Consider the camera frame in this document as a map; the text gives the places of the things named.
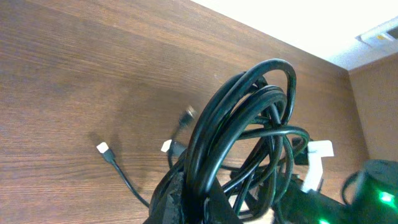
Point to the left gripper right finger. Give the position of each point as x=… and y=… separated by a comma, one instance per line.
x=217, y=209

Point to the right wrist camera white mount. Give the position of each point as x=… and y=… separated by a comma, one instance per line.
x=311, y=156

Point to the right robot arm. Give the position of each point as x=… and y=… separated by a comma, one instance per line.
x=369, y=196

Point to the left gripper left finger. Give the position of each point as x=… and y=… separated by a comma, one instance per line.
x=166, y=205

